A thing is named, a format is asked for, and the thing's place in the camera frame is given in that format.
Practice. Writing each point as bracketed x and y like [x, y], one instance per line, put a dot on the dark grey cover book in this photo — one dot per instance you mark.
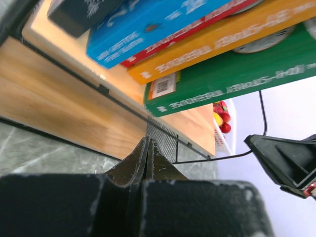
[75, 17]

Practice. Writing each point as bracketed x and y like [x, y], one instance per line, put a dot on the red 13-storey treehouse book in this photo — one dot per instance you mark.
[233, 7]

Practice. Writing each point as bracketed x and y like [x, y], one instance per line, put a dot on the blue comic cover book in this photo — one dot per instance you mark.
[138, 24]

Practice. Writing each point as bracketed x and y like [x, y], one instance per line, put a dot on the wooden two-tier metal shelf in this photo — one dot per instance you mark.
[48, 83]

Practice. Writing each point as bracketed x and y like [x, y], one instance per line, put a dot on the white plastic fruit basket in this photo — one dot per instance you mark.
[225, 132]

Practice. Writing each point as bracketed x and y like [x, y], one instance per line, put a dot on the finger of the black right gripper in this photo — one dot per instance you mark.
[291, 164]

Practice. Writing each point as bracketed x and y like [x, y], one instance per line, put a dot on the green 104-storey treehouse book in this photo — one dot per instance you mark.
[282, 57]

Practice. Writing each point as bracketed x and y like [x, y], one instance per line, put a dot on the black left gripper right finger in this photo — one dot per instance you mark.
[174, 206]

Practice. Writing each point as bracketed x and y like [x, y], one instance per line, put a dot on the orange 39-storey treehouse book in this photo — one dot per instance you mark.
[229, 33]

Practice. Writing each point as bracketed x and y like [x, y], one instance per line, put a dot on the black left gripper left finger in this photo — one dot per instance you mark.
[75, 205]

